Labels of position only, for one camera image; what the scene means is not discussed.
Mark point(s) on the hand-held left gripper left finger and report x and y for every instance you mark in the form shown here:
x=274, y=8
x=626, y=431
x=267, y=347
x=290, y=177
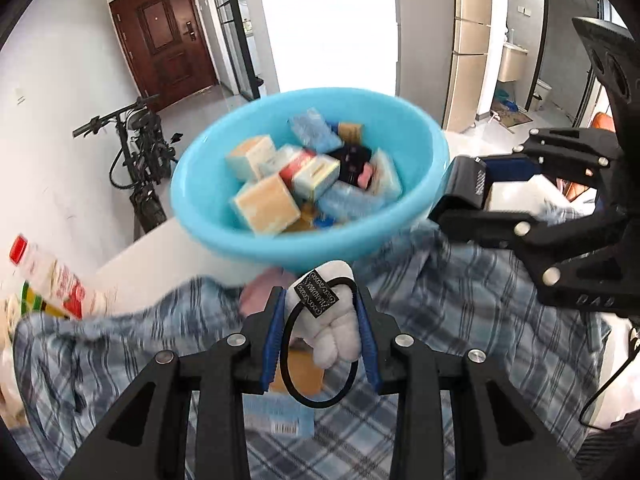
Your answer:
x=272, y=345

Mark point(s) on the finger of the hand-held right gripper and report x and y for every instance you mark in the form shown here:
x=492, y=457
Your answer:
x=467, y=185
x=505, y=169

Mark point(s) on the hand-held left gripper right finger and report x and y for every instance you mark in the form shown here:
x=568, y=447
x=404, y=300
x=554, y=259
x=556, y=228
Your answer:
x=368, y=350

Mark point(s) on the orange soap box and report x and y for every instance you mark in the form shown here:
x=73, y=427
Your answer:
x=302, y=375

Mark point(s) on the dusty pink cloth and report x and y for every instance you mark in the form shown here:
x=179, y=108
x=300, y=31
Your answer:
x=257, y=292

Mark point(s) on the blue barcode tissue packet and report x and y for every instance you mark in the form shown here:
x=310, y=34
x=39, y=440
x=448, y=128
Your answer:
x=280, y=417

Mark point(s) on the light blue plastic basin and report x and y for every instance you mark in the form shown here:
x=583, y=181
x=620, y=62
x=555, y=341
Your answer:
x=225, y=240

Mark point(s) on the orange chair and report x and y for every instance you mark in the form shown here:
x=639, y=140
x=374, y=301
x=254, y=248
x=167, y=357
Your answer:
x=600, y=125

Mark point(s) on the brown door mat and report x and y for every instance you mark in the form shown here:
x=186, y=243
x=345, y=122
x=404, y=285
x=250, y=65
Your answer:
x=511, y=117

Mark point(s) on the white toilet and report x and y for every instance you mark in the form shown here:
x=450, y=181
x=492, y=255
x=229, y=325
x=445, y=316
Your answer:
x=541, y=95

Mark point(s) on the white rectangular pack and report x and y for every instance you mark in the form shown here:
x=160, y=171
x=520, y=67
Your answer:
x=385, y=175

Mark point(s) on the blue plaid shirt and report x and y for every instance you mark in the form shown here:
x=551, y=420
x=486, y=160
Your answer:
x=450, y=300

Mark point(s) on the washbasin cabinet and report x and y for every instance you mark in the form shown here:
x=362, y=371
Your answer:
x=512, y=62

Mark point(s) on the black pink small box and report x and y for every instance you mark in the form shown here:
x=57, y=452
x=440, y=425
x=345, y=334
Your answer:
x=352, y=165

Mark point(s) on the beige refrigerator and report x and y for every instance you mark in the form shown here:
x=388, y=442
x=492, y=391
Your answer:
x=472, y=45

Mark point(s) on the brown small box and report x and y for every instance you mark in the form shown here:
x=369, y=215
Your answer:
x=350, y=132

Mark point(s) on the yellow sponge block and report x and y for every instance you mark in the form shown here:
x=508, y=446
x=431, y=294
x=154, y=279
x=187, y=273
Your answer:
x=265, y=205

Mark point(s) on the red white small box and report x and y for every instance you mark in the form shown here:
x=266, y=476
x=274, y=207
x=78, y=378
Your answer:
x=310, y=172

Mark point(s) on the white orange small box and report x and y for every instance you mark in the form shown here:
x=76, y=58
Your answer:
x=250, y=157

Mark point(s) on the black bicycle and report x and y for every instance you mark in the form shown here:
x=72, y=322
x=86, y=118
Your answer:
x=142, y=160

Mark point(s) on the red cap drink bottle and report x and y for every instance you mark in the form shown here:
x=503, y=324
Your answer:
x=55, y=275

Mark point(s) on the yellow green snack bag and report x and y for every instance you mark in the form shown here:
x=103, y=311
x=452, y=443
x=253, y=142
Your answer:
x=37, y=305

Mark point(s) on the clear plastic bag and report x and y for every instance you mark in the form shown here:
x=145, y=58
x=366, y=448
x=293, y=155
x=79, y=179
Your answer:
x=10, y=360

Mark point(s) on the black framed glass partition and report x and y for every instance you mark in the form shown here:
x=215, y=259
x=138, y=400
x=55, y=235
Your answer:
x=235, y=30

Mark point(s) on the brown entrance door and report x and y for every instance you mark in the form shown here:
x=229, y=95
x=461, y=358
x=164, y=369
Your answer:
x=160, y=45

